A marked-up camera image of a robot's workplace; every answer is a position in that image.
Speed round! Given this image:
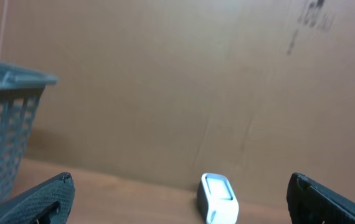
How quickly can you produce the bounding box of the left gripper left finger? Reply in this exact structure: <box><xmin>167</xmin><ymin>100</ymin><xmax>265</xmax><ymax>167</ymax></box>
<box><xmin>0</xmin><ymin>172</ymin><xmax>75</xmax><ymax>224</ymax></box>

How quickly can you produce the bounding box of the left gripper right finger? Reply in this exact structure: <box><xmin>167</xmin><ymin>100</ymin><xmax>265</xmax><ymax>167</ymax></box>
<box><xmin>286</xmin><ymin>172</ymin><xmax>355</xmax><ymax>224</ymax></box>

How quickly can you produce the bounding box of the white barcode scanner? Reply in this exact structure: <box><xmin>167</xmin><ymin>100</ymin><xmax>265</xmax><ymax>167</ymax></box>
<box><xmin>196</xmin><ymin>173</ymin><xmax>239</xmax><ymax>224</ymax></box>

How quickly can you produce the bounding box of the grey plastic mesh basket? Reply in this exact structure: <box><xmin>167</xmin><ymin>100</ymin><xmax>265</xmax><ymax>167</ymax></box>
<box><xmin>0</xmin><ymin>62</ymin><xmax>58</xmax><ymax>203</ymax></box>

